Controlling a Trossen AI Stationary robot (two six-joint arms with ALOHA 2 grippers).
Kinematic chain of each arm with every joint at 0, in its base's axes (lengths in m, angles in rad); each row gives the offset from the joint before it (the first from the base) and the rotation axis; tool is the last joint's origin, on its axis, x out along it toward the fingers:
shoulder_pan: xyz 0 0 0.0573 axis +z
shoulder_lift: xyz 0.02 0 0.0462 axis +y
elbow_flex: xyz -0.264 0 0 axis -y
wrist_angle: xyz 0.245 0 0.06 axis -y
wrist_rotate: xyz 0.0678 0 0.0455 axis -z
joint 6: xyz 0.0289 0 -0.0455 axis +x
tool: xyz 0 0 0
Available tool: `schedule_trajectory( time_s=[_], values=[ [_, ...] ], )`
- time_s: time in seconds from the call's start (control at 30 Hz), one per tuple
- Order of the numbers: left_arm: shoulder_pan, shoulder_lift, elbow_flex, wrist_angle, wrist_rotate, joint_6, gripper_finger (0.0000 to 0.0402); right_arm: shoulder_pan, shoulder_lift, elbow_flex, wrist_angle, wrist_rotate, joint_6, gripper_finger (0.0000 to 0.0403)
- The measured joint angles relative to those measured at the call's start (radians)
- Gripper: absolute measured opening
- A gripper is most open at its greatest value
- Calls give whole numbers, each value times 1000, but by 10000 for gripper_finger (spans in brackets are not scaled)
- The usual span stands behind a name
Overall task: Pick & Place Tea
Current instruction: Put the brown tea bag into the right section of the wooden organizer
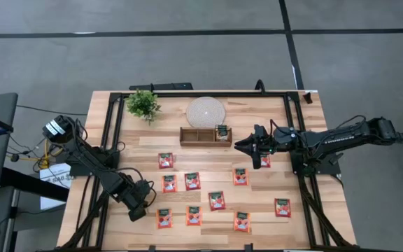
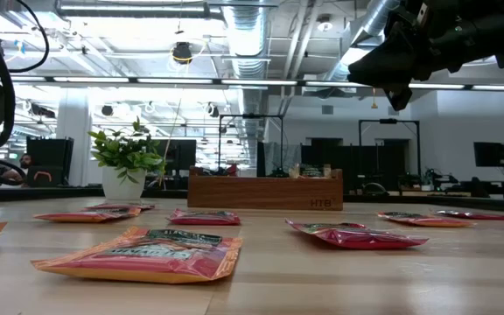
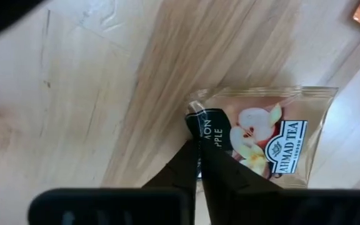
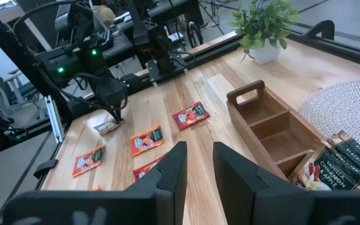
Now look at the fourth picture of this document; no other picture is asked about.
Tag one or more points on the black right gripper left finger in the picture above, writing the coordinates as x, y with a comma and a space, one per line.
170, 178

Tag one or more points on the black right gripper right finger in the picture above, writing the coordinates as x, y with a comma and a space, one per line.
239, 181

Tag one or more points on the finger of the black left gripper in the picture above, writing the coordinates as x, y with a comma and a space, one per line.
116, 115
121, 115

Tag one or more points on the red strawberry tea packet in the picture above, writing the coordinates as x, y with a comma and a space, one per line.
145, 170
191, 115

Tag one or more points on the orange peach tea packet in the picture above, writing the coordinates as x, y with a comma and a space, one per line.
96, 188
88, 161
147, 140

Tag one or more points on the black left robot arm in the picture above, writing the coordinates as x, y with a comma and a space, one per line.
89, 59

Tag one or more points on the wooden tea box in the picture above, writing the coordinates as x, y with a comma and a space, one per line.
255, 137

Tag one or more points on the grey office chair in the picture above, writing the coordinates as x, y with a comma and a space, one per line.
14, 90

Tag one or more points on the green plant in white pot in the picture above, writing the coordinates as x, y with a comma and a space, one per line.
266, 53

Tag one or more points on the grey woven round placemat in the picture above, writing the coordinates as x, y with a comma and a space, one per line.
348, 106

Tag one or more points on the aluminium frame post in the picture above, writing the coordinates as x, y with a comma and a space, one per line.
55, 120

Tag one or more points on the black table edge rail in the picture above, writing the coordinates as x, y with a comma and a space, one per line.
211, 50
339, 51
39, 184

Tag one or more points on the black frame strut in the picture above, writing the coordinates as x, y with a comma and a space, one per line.
11, 53

